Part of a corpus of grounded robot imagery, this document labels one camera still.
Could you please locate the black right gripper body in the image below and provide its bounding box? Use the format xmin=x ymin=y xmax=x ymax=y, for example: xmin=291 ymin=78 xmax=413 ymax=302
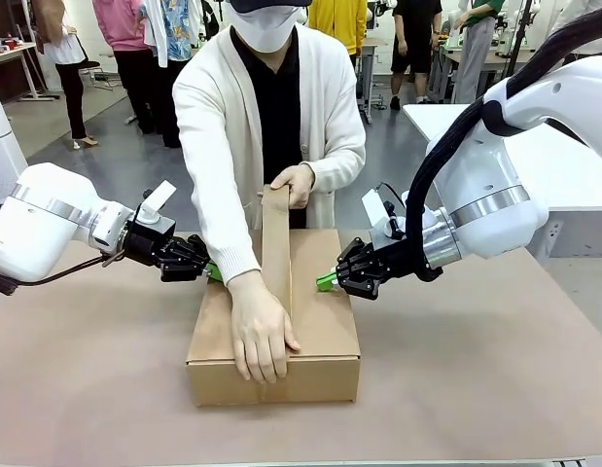
xmin=372 ymin=238 xmax=424 ymax=286

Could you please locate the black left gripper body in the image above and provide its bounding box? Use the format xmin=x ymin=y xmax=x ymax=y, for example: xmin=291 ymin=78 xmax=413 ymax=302
xmin=124 ymin=219 xmax=183 ymax=269

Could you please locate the brown cardboard box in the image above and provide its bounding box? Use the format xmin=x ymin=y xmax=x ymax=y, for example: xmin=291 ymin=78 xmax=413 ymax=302
xmin=185 ymin=228 xmax=363 ymax=408

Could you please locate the brown packing tape roll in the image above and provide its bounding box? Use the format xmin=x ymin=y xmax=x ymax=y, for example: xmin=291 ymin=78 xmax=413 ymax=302
xmin=259 ymin=183 xmax=296 ymax=325

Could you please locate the person's left forearm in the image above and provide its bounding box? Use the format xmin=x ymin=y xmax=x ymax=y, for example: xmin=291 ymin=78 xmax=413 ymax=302
xmin=300 ymin=138 xmax=368 ymax=197

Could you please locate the person's right forearm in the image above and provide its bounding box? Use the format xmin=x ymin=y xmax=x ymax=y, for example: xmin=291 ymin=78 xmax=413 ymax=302
xmin=190 ymin=160 xmax=264 ymax=289

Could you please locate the person's left hand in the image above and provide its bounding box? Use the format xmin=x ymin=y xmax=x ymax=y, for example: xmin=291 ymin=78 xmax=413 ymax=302
xmin=269 ymin=163 xmax=316 ymax=211

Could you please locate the person's right hand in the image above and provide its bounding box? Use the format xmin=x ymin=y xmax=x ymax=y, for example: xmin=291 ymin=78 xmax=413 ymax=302
xmin=229 ymin=270 xmax=302 ymax=385

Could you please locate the person in white cardigan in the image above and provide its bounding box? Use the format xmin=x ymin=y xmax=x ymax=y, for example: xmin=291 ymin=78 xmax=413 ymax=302
xmin=172 ymin=0 xmax=368 ymax=289

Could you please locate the white side table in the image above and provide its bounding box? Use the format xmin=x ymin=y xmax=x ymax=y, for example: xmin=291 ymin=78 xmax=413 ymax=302
xmin=401 ymin=102 xmax=602 ymax=260

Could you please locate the black metal chair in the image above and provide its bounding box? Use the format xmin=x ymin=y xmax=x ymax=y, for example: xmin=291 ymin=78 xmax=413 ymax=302
xmin=78 ymin=59 xmax=120 ymax=91

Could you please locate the person in white blouse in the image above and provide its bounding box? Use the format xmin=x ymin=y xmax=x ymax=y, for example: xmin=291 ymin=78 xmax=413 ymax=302
xmin=29 ymin=0 xmax=100 ymax=150

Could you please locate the blue floral hanging shirt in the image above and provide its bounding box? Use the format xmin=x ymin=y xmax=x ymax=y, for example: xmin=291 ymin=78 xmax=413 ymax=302
xmin=143 ymin=0 xmax=205 ymax=62

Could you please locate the person in black shorts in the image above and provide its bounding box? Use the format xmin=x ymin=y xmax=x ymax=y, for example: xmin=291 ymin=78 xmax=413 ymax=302
xmin=389 ymin=0 xmax=446 ymax=111

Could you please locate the person in grey trousers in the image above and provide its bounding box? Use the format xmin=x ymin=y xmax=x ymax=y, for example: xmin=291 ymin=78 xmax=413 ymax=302
xmin=447 ymin=0 xmax=502 ymax=104

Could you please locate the person in pink shirt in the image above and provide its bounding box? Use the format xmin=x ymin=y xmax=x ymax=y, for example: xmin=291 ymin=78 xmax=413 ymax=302
xmin=92 ymin=0 xmax=157 ymax=135

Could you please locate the person in yellow jacket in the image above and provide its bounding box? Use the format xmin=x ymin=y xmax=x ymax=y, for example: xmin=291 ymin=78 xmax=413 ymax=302
xmin=306 ymin=0 xmax=370 ymax=55

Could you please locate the white face mask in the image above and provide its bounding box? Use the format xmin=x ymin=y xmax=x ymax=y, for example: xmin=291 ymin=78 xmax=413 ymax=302
xmin=230 ymin=3 xmax=299 ymax=53

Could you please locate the dark cap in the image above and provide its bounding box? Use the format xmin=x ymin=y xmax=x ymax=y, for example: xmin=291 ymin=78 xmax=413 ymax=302
xmin=229 ymin=0 xmax=314 ymax=14

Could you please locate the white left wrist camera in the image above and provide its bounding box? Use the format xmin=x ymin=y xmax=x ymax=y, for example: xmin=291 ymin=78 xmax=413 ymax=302
xmin=136 ymin=180 xmax=178 ymax=226

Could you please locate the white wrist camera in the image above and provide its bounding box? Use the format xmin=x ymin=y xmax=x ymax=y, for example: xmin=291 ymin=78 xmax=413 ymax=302
xmin=362 ymin=183 xmax=409 ymax=242
xmin=136 ymin=180 xmax=178 ymax=226

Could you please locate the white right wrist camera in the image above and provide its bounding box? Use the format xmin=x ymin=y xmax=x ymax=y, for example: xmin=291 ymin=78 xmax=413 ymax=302
xmin=362 ymin=183 xmax=409 ymax=242

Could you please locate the black braided cable sleeve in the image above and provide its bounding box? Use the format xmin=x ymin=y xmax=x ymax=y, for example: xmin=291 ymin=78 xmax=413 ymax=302
xmin=406 ymin=18 xmax=602 ymax=284

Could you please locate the dark left arm cable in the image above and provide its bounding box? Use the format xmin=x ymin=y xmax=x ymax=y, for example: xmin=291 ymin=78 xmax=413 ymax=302
xmin=0 ymin=251 xmax=124 ymax=296

